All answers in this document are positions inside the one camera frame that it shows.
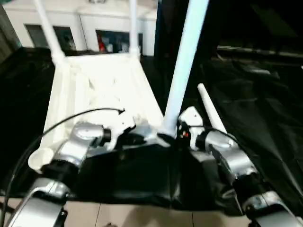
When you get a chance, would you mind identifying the white plastic table leg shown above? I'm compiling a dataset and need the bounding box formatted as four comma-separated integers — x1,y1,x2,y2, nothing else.
33,0,67,67
197,83,228,134
128,0,141,58
160,0,211,138

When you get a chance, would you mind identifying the white plastic table top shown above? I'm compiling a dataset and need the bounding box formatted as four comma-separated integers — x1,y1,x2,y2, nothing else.
27,52,176,172

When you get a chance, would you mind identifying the black table mat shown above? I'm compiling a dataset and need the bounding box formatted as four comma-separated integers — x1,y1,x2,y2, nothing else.
0,46,303,217

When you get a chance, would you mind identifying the dark metal rod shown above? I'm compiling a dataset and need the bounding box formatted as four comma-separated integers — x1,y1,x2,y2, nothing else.
216,45,303,58

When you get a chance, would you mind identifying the black backdrop cloth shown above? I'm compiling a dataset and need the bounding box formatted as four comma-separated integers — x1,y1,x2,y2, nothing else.
153,0,303,62

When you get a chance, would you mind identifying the white glass-door cabinet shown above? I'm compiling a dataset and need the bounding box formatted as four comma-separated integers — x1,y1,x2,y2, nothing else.
3,0,158,56

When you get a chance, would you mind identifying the grey window curtain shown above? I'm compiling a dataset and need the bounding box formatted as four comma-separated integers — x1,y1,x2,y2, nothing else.
0,4,22,65

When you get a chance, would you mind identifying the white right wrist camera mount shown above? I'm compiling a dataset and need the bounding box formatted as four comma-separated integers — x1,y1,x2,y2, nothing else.
178,106,205,151

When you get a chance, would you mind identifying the black left wrist camera cable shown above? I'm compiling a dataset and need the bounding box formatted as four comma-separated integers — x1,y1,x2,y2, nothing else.
0,107,126,209

